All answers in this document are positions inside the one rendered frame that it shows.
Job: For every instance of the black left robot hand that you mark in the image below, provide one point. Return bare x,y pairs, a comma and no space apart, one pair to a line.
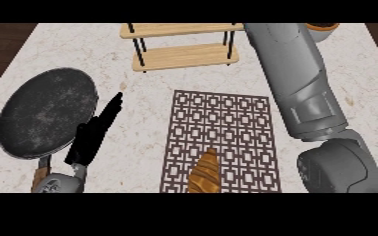
90,136

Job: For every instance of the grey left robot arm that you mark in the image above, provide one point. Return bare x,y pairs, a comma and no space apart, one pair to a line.
60,182

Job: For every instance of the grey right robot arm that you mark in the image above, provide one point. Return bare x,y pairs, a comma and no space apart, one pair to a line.
300,90

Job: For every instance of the brown patterned placemat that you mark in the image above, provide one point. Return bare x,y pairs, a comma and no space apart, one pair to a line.
221,123

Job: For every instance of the wooden tiered shelf black posts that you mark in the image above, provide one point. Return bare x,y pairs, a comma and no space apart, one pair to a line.
184,56

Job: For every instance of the golden brown croissant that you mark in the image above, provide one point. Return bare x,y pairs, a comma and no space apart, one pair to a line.
205,175

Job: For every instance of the grey pot with orange rim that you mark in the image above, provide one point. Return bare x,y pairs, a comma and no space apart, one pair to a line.
322,31

